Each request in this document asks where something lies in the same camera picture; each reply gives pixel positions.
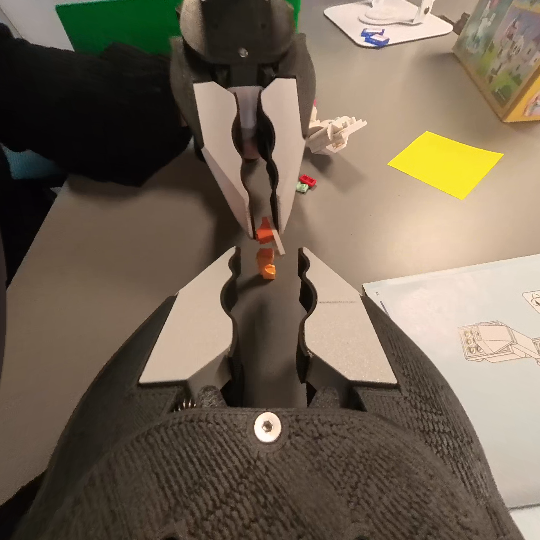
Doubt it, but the yellow sticky note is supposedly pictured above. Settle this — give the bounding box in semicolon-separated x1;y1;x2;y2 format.
387;131;505;200

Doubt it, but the lego instruction booklet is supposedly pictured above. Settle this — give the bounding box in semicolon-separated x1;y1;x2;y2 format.
362;253;540;512

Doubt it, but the lego set box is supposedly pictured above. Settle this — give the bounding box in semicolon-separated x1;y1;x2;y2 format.
453;0;540;123

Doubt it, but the white tray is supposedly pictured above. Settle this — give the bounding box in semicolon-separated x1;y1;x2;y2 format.
323;0;455;45

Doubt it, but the person's left forearm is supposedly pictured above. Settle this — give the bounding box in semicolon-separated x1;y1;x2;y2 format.
0;25;192;188

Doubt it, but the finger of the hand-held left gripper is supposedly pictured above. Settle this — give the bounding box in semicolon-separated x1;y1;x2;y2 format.
193;82;257;240
255;76;308;235

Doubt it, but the orange curved lego piece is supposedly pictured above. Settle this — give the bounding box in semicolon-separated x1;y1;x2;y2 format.
256;248;278;280

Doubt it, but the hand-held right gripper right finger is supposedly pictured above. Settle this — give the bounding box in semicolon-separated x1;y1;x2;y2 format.
297;247;398;386

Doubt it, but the teal cloth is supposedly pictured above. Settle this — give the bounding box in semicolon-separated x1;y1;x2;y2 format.
0;143;68;181

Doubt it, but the white lego build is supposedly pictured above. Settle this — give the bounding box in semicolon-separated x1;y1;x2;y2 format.
307;98;368;155

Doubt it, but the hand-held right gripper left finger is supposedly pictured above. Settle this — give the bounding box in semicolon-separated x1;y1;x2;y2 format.
138;247;243;386

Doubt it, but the green lego baseplate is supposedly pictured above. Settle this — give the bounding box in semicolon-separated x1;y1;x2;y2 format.
56;0;301;56

